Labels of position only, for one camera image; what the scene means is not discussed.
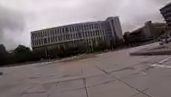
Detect white building with tower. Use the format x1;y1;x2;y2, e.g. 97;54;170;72
28;14;126;63

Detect grey stone slab plaza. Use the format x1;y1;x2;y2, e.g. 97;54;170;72
0;37;171;97

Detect brown building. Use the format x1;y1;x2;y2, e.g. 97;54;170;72
122;17;171;46

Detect row of dark trees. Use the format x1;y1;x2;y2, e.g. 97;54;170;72
0;21;125;70

